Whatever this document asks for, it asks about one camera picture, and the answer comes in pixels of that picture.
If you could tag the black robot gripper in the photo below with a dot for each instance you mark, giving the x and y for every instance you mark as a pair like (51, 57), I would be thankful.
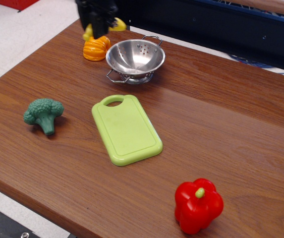
(99, 13)

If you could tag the yellow toy banana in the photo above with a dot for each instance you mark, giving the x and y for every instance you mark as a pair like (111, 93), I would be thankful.
(117, 25)

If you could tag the steel colander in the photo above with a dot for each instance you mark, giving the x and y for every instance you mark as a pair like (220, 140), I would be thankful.
(135, 61)

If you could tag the orange toy pumpkin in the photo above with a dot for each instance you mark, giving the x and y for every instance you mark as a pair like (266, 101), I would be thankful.
(96, 49)

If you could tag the red box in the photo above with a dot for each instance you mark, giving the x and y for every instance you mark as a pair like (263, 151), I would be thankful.
(18, 4)

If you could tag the green toy broccoli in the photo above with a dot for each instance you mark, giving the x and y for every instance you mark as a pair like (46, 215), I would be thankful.
(43, 112)

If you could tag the green plastic cutting board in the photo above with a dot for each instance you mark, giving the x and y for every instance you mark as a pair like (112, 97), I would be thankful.
(125, 129)

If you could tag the red toy bell pepper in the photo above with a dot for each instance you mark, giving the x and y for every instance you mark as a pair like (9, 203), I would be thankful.
(197, 204)

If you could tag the metal bracket with screw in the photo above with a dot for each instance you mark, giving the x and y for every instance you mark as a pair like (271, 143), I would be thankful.
(10, 228)

